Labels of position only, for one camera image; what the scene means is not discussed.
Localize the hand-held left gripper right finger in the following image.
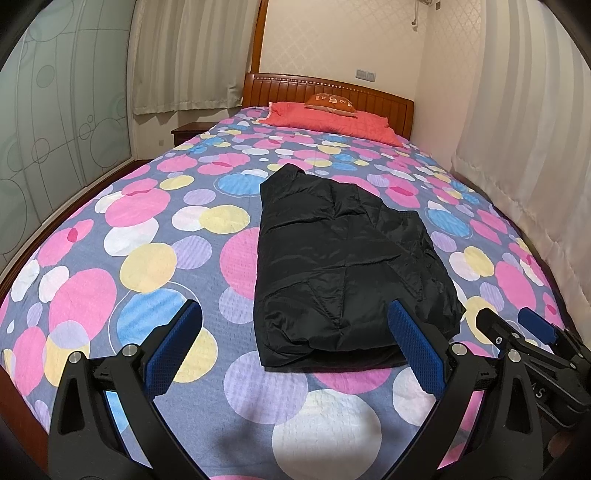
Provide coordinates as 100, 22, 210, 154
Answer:
387, 300, 546, 480

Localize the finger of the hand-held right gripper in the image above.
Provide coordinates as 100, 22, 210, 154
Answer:
517, 306, 566, 344
475, 308, 525, 352

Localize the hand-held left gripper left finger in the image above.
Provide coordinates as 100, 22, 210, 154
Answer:
46, 300, 215, 480

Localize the black puffer jacket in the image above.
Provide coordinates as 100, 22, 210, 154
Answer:
254, 163, 467, 370

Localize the circle-print bed sheet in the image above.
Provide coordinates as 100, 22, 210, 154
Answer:
0, 105, 573, 480

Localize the long white curtain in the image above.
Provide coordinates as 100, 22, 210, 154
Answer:
450, 0, 591, 324

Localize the wooden nightstand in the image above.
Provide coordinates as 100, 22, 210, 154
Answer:
171, 122, 218, 146

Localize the red pillow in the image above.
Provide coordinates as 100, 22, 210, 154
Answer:
263, 102, 402, 147

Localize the frosted glass wardrobe door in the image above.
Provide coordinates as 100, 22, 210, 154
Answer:
0, 0, 139, 278

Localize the orange cushion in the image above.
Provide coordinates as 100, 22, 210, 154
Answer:
305, 92, 357, 114

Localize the wooden bed headboard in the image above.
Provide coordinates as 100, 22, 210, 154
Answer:
243, 72, 415, 139

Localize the short cream window curtain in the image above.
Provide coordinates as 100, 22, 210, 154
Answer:
131, 0, 259, 116

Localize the wooden bed side rail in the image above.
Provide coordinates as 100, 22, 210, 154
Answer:
0, 367, 51, 460

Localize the wooden door frame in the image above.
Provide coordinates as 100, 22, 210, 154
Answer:
245, 0, 269, 75

